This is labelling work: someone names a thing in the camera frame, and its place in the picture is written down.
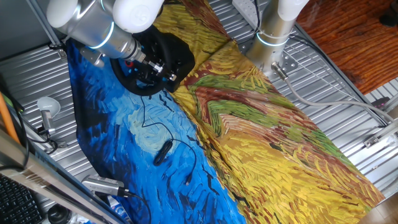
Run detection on black stand foot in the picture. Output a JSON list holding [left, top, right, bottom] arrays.
[[379, 2, 398, 28]]

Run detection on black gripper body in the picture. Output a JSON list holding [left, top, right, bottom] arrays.
[[136, 58, 166, 85]]

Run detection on aluminium profile mast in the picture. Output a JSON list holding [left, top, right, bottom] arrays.
[[26, 0, 68, 60]]

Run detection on thin black wheel cable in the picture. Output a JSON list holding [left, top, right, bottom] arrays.
[[140, 95, 198, 187]]

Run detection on orange pole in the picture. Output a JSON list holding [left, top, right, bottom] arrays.
[[0, 91, 21, 146]]

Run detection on white power strip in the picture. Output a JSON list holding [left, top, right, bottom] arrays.
[[231, 0, 261, 29]]

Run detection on silver clamp bracket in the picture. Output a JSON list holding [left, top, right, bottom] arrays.
[[36, 124, 68, 155]]

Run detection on black keyboard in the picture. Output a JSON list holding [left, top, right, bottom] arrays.
[[0, 174, 44, 224]]

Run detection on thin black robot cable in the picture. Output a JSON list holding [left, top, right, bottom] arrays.
[[253, 0, 262, 32]]

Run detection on black steering wheel base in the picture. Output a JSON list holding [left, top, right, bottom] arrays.
[[132, 24, 196, 93]]

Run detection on metal frame beam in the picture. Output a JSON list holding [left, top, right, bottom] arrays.
[[0, 129, 125, 224]]

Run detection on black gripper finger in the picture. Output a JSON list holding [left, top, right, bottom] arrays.
[[151, 80, 172, 93], [154, 61, 178, 83]]

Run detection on black camera cable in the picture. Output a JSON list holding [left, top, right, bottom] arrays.
[[119, 188, 152, 224]]

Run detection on black strap tie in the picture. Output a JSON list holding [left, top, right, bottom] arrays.
[[48, 40, 67, 58]]

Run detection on blue yellow painting print cloth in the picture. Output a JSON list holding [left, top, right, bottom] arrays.
[[66, 0, 386, 224]]

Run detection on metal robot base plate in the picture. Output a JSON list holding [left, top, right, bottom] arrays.
[[239, 40, 299, 78]]

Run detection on silver ribbed camera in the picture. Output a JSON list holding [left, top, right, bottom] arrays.
[[81, 174, 130, 197]]

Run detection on small black box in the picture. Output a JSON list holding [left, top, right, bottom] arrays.
[[371, 96, 391, 110]]

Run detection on aluminium profile bracket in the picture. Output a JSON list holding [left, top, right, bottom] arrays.
[[363, 119, 398, 149]]

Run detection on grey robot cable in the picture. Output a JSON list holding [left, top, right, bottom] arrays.
[[271, 61, 396, 124]]

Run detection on white dome stand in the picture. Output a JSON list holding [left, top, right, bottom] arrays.
[[36, 96, 62, 136]]

